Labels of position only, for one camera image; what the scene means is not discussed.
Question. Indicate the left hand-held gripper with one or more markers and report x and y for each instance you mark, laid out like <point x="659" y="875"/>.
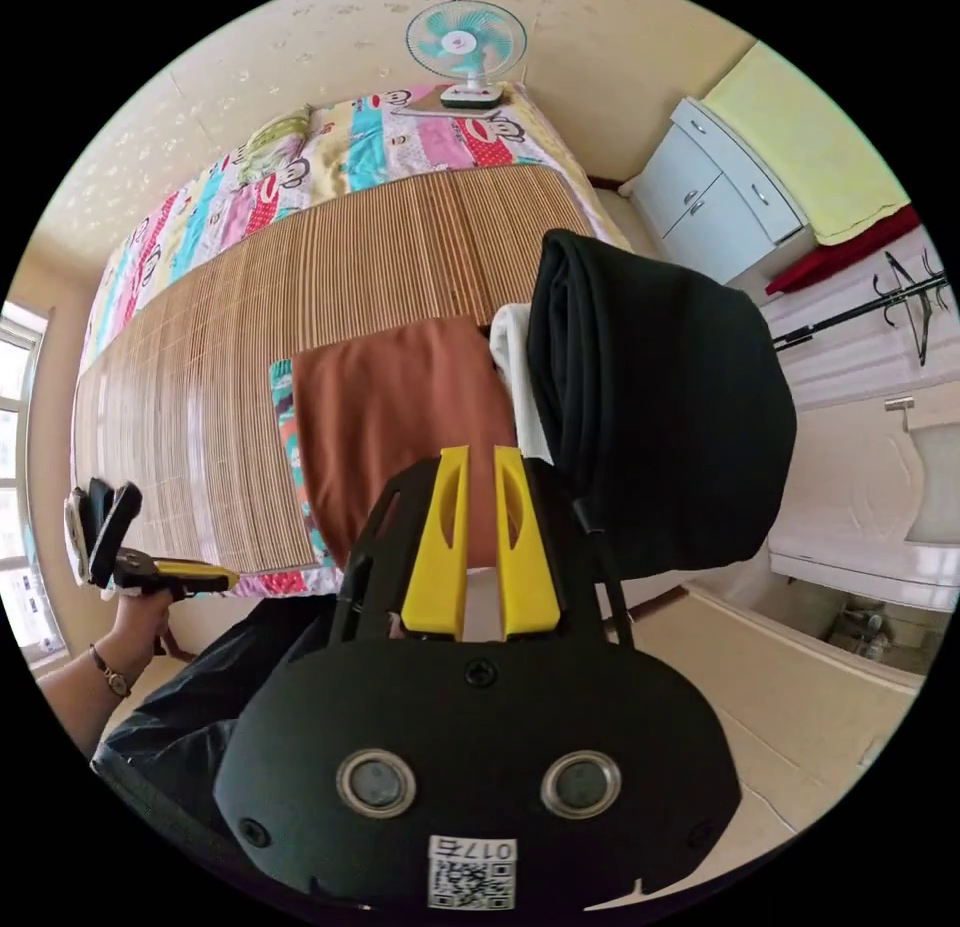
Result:
<point x="114" y="526"/>

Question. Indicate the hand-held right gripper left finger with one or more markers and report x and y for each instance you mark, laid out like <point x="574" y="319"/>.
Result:
<point x="435" y="559"/>

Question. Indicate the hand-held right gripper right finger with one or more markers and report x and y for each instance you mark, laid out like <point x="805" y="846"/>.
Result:
<point x="526" y="567"/>

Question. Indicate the person's left forearm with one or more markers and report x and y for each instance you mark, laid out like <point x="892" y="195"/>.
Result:
<point x="86" y="691"/>

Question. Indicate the brown long pants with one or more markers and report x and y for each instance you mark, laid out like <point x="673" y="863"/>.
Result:
<point x="390" y="417"/>

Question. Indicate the person's left hand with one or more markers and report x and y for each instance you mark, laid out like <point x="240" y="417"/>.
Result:
<point x="142" y="613"/>

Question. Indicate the person's body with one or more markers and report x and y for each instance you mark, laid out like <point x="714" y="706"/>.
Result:
<point x="176" y="706"/>

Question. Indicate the pile of clothes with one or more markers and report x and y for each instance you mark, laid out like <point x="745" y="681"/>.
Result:
<point x="660" y="417"/>

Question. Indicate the window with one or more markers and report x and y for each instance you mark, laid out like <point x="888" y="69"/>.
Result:
<point x="16" y="454"/>

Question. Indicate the bed with mat and printed sheet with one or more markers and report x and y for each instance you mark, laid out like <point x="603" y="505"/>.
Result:
<point x="300" y="297"/>

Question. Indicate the white cupboard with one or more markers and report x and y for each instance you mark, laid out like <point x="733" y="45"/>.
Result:
<point x="724" y="192"/>

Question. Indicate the green printed pillow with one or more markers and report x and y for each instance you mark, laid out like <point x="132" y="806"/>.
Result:
<point x="276" y="138"/>

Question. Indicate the red cloth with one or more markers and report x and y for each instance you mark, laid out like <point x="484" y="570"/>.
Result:
<point x="840" y="256"/>

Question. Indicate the black coat stand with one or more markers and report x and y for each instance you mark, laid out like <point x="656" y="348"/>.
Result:
<point x="896" y="297"/>

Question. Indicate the yellow cloth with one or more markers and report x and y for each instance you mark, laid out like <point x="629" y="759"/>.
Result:
<point x="810" y="147"/>

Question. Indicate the teal and white table fan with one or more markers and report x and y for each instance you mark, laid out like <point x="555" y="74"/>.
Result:
<point x="465" y="46"/>

